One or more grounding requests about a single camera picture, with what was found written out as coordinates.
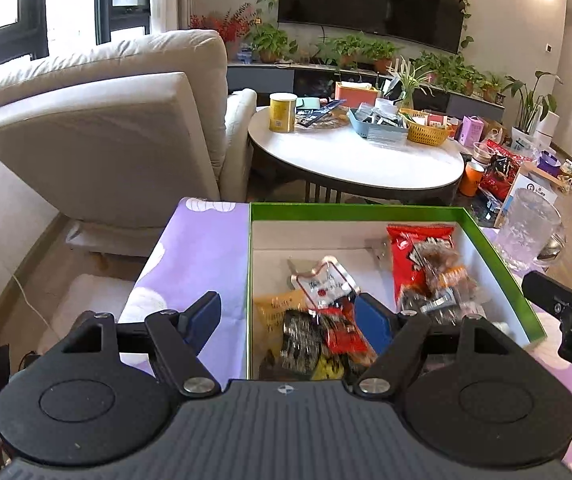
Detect red patterned bag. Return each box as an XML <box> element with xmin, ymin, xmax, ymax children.
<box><xmin>480</xmin><ymin>140</ymin><xmax>536</xmax><ymax>201</ymax></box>

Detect orange cup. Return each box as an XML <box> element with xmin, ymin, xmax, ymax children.
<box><xmin>458</xmin><ymin>162</ymin><xmax>486</xmax><ymax>197</ymax></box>

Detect white printed floor mat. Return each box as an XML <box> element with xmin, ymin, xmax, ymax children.
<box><xmin>36</xmin><ymin>272</ymin><xmax>137</xmax><ymax>356</ymax></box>

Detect row of potted plants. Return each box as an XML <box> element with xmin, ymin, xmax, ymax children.
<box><xmin>316</xmin><ymin>35</ymin><xmax>506</xmax><ymax>103</ymax></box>

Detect orange box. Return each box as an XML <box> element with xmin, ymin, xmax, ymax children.
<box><xmin>335</xmin><ymin>81</ymin><xmax>383</xmax><ymax>109</ymax></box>

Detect silver red snack packet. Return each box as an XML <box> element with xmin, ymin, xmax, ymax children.
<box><xmin>288</xmin><ymin>256</ymin><xmax>361</xmax><ymax>311</ymax></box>

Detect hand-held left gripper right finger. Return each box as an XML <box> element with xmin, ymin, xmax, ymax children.
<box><xmin>353</xmin><ymin>293</ymin><xmax>514</xmax><ymax>397</ymax></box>

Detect white air purifier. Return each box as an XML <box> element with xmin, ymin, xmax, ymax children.
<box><xmin>536</xmin><ymin>112</ymin><xmax>561</xmax><ymax>143</ymax></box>

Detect small yellow snack packet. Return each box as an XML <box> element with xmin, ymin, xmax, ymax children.
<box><xmin>311</xmin><ymin>355</ymin><xmax>347</xmax><ymax>381</ymax></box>

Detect tall leafy plant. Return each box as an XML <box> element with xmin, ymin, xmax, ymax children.
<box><xmin>500</xmin><ymin>71</ymin><xmax>564</xmax><ymax>136</ymax></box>

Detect white round table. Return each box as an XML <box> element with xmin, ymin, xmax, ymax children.
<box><xmin>247</xmin><ymin>105</ymin><xmax>465</xmax><ymax>206</ymax></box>

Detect red flower arrangement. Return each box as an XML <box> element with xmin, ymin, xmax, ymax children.
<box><xmin>189</xmin><ymin>5</ymin><xmax>257</xmax><ymax>58</ymax></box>

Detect bushy potted plant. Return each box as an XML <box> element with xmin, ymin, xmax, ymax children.
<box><xmin>248</xmin><ymin>22</ymin><xmax>297</xmax><ymax>63</ymax></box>

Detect yellow woven basket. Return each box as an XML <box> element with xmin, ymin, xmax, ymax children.
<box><xmin>400</xmin><ymin>108</ymin><xmax>454</xmax><ymax>144</ymax></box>

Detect red snack bag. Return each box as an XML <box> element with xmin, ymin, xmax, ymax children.
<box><xmin>387</xmin><ymin>224</ymin><xmax>459</xmax><ymax>311</ymax></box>

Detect black silver snack packet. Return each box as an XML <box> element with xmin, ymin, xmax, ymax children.
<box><xmin>398</xmin><ymin>282</ymin><xmax>459</xmax><ymax>316</ymax></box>

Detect grey television cabinet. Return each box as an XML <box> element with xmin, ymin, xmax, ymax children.
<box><xmin>227</xmin><ymin>62</ymin><xmax>506</xmax><ymax>121</ymax></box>

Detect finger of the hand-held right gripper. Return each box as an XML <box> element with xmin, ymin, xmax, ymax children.
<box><xmin>523</xmin><ymin>271</ymin><xmax>572</xmax><ymax>321</ymax></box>

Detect black framed window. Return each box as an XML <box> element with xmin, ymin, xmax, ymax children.
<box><xmin>0</xmin><ymin>0</ymin><xmax>154</xmax><ymax>78</ymax></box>

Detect green cardboard box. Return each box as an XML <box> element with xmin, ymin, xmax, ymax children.
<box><xmin>246</xmin><ymin>201</ymin><xmax>546</xmax><ymax>383</ymax></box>

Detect purple box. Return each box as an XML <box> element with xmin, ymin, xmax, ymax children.
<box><xmin>458</xmin><ymin>115</ymin><xmax>486</xmax><ymax>147</ymax></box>

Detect small red snack packet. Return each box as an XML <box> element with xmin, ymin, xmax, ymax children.
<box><xmin>321</xmin><ymin>307</ymin><xmax>377</xmax><ymax>366</ymax></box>

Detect clear packet dark contents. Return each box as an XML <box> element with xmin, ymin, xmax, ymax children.
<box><xmin>416</xmin><ymin>240</ymin><xmax>461</xmax><ymax>281</ymax></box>

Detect white cable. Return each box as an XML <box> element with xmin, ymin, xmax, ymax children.
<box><xmin>11</xmin><ymin>272</ymin><xmax>62</xmax><ymax>341</ymax></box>

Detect purple bag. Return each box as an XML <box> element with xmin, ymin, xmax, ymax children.
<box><xmin>538</xmin><ymin>151</ymin><xmax>562</xmax><ymax>178</ymax></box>

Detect yellow can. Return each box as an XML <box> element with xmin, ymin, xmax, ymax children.
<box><xmin>269</xmin><ymin>92</ymin><xmax>299</xmax><ymax>133</ymax></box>

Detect spider plant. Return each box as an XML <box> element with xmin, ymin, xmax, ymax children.
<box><xmin>388</xmin><ymin>57</ymin><xmax>436</xmax><ymax>106</ymax></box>

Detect stacked patterned bowls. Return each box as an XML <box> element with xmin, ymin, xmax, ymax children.
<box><xmin>473</xmin><ymin>142</ymin><xmax>496</xmax><ymax>166</ymax></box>

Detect black white-print snack packet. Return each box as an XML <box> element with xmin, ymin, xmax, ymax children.
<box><xmin>281</xmin><ymin>310</ymin><xmax>324</xmax><ymax>373</ymax></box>

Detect blue white carton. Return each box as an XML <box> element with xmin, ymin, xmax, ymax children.
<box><xmin>496</xmin><ymin>170</ymin><xmax>561</xmax><ymax>228</ymax></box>

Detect purple floral tablecloth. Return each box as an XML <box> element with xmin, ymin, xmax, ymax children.
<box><xmin>116</xmin><ymin>197</ymin><xmax>572</xmax><ymax>471</ymax></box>

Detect grey-blue plastic basket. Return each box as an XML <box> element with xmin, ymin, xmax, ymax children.
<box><xmin>347</xmin><ymin>107</ymin><xmax>409</xmax><ymax>141</ymax></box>

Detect orange peanut packet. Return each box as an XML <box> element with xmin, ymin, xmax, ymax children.
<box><xmin>440</xmin><ymin>265</ymin><xmax>491</xmax><ymax>311</ymax></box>

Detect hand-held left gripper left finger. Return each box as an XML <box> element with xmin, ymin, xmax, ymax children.
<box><xmin>61</xmin><ymin>291</ymin><xmax>223</xmax><ymax>397</ymax></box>

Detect beige armchair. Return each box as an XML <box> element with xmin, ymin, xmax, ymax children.
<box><xmin>0</xmin><ymin>29</ymin><xmax>257</xmax><ymax>256</ymax></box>

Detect glass pitcher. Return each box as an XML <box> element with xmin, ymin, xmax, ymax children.
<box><xmin>496</xmin><ymin>188</ymin><xmax>566</xmax><ymax>272</ymax></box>

